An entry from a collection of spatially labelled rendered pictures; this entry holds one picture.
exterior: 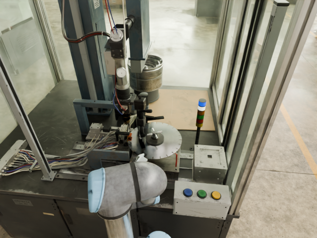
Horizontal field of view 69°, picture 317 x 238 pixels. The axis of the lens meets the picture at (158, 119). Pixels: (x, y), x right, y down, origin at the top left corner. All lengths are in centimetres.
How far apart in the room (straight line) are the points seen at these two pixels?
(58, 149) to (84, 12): 94
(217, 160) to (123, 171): 82
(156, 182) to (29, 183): 108
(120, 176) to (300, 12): 66
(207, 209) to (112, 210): 67
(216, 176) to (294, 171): 153
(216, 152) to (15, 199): 128
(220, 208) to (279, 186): 143
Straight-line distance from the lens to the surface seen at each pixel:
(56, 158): 169
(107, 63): 123
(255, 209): 237
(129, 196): 67
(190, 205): 125
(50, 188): 156
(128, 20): 131
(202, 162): 137
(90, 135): 169
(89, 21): 169
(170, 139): 141
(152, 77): 190
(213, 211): 129
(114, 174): 67
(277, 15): 87
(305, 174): 288
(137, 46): 145
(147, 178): 67
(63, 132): 190
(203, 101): 138
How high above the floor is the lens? 191
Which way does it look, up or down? 38 degrees down
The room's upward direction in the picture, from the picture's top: straight up
